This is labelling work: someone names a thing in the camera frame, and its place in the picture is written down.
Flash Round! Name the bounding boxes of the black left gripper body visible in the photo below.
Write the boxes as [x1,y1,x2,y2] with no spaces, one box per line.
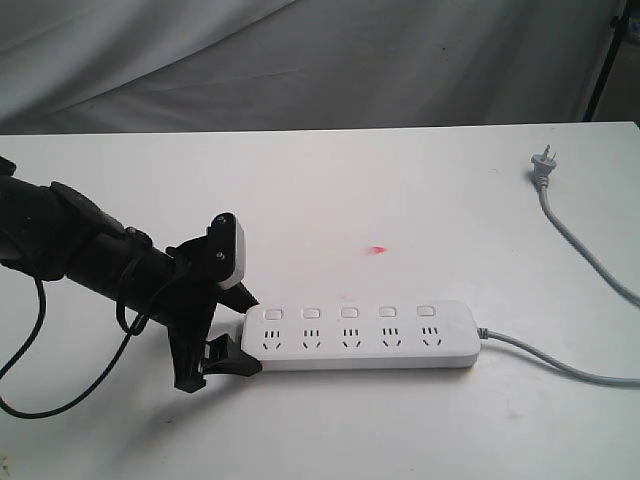
[162,229,218,393]

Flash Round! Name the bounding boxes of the white five-outlet power strip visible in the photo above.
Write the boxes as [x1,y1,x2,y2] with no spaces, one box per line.
[241,300,481,372]

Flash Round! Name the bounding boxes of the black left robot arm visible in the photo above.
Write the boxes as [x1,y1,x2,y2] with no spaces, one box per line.
[1,159,262,393]

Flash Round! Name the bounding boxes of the grey backdrop cloth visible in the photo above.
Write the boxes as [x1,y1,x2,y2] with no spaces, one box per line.
[1,1,625,134]

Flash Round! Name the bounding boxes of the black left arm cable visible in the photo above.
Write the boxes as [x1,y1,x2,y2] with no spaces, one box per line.
[0,259,196,418]

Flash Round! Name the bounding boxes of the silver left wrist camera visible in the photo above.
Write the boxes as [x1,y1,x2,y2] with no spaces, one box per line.
[207,212,246,290]

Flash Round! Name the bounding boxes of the grey power cord with plug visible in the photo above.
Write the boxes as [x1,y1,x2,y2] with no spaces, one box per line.
[477,143,640,389]

